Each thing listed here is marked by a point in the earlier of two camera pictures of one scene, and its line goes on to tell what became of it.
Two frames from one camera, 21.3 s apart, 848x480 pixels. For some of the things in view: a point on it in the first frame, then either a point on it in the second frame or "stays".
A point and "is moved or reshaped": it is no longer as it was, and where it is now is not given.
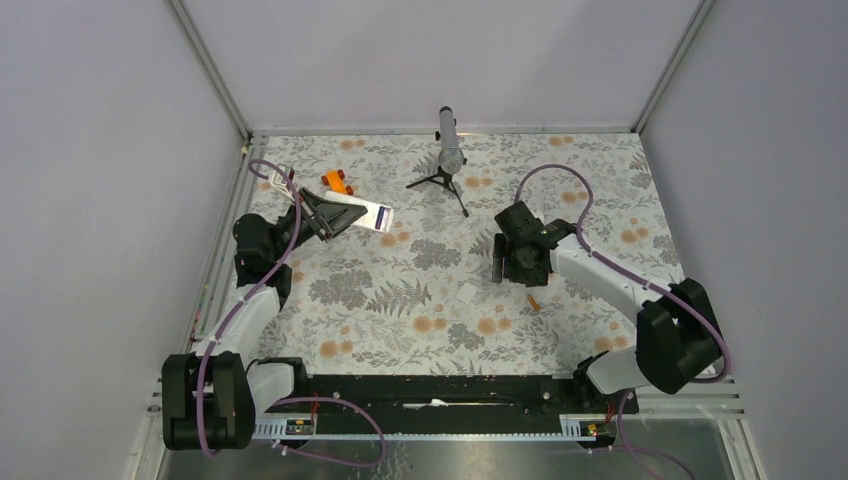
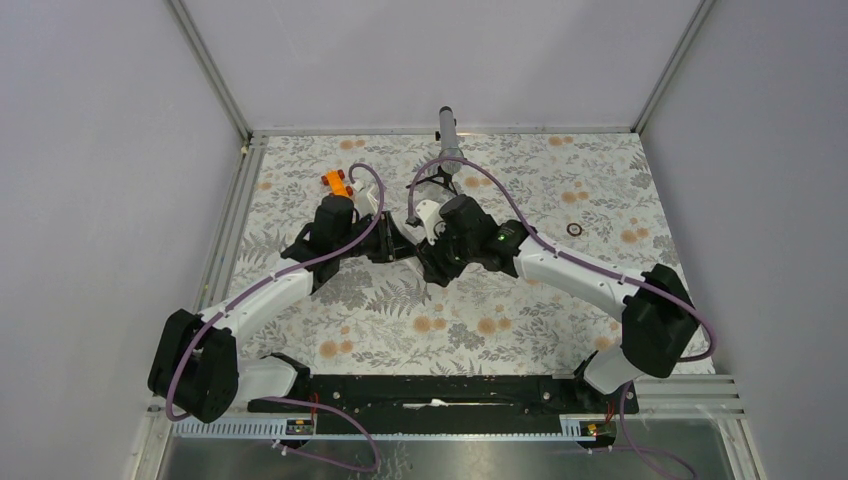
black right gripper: (502, 251) → (435, 268)
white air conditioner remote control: (378, 217) is moved or reshaped
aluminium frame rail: (202, 58) stays
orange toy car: (335, 179) stays
